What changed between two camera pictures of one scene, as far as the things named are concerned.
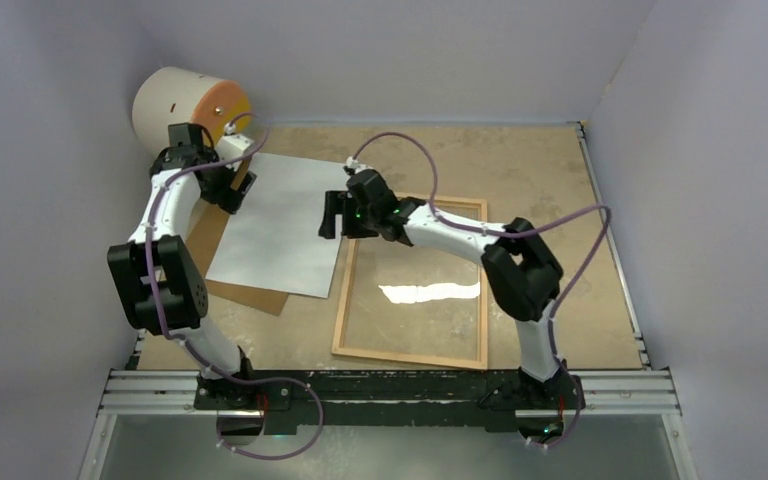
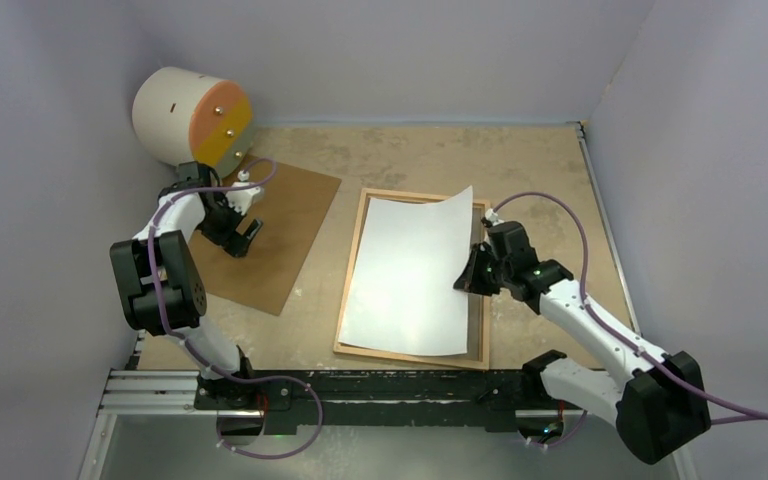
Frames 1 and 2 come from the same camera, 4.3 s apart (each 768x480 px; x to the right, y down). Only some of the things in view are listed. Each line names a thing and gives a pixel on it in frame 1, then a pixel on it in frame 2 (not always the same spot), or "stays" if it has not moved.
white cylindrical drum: [167, 95] stays
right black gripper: [339, 202] -> [469, 281]
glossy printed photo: [273, 242] -> [403, 294]
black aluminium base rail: [395, 401] stays
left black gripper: [228, 198] -> [234, 242]
